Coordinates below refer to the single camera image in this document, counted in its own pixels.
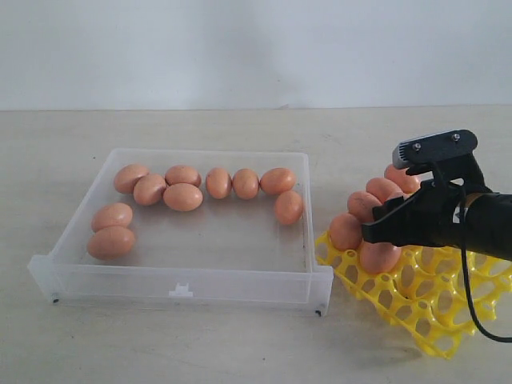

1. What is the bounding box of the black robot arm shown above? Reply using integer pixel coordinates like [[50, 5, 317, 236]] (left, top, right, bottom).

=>
[[362, 180, 511, 261]]

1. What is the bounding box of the yellow plastic egg tray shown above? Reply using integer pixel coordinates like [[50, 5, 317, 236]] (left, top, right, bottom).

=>
[[314, 230, 512, 358]]

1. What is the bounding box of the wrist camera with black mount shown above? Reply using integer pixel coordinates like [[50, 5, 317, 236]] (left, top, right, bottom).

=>
[[392, 129, 490, 193]]

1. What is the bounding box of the clear plastic drawer bin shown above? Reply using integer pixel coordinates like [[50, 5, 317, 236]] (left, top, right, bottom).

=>
[[28, 148, 334, 315]]

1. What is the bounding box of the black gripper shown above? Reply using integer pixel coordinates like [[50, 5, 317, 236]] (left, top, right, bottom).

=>
[[362, 181, 467, 248]]

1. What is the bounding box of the brown egg second row left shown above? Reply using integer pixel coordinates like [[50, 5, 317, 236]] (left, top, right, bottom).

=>
[[133, 174, 167, 206]]

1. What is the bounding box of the brown egg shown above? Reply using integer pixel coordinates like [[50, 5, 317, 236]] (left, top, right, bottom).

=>
[[386, 191, 410, 201], [114, 163, 150, 194], [366, 178, 403, 203], [87, 226, 136, 261], [274, 190, 304, 226], [384, 164, 421, 194], [359, 242, 402, 274], [328, 213, 362, 251], [163, 183, 203, 212], [90, 202, 134, 233], [347, 191, 382, 222], [164, 164, 202, 187], [232, 168, 259, 200], [206, 167, 232, 199], [260, 167, 297, 195]]

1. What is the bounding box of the black cable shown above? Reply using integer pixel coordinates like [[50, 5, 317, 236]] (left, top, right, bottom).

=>
[[455, 187, 512, 343]]

